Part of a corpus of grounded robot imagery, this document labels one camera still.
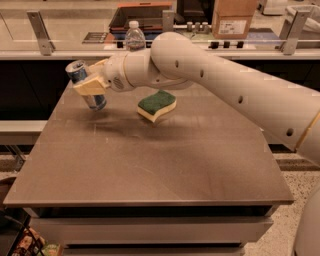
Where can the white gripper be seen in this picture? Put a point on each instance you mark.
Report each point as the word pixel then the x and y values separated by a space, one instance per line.
pixel 114 72

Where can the red bull can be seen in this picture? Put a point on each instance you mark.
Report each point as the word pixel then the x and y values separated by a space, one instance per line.
pixel 78 71

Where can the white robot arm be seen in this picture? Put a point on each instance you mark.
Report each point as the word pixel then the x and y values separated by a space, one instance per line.
pixel 287 111

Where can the clear plastic water bottle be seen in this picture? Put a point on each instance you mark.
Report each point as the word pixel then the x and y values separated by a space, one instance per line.
pixel 134 38

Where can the green yellow sponge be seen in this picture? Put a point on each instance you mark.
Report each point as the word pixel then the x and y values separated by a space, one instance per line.
pixel 156 105

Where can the black open case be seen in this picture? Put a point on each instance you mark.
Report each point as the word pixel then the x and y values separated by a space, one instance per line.
pixel 149 15

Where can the brown cardboard box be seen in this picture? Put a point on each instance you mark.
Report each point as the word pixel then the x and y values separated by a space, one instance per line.
pixel 232 18

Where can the snack rack lower left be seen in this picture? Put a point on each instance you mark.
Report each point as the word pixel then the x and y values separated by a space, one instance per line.
pixel 32 244

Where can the left metal glass bracket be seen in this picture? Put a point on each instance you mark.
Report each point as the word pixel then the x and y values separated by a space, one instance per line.
pixel 46 46

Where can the metal glass bracket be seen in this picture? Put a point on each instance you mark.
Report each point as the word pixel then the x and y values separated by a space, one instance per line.
pixel 291 31
pixel 46 46
pixel 167 20

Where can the middle metal glass bracket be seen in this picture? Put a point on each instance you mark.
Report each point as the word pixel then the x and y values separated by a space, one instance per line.
pixel 167 20

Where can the right metal glass bracket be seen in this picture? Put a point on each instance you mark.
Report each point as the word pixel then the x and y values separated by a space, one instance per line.
pixel 291 31

